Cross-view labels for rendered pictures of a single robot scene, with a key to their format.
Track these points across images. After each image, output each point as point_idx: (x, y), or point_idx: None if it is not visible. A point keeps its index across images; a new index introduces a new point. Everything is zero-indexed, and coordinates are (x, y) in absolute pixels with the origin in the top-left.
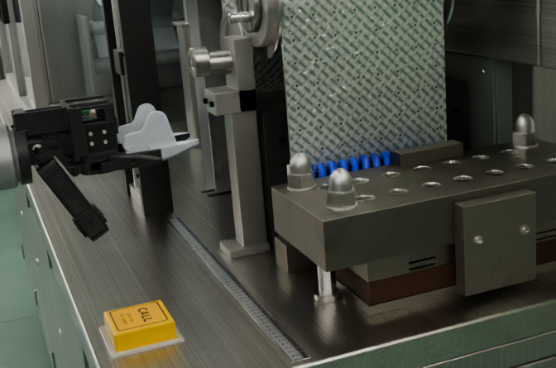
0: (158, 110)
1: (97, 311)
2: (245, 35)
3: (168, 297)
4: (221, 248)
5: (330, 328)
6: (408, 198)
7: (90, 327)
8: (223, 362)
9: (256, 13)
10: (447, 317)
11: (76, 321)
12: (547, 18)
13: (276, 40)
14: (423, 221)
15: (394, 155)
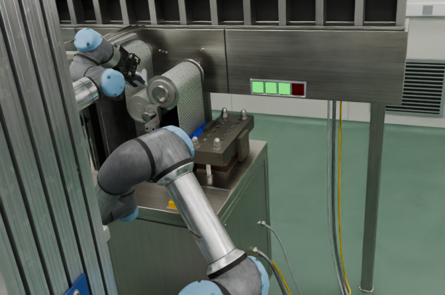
0: (100, 135)
1: (155, 205)
2: (149, 103)
3: (167, 193)
4: None
5: (223, 181)
6: (228, 140)
7: (162, 209)
8: (214, 199)
9: (168, 97)
10: (244, 168)
11: (148, 211)
12: (230, 81)
13: (175, 104)
14: (233, 145)
15: (204, 129)
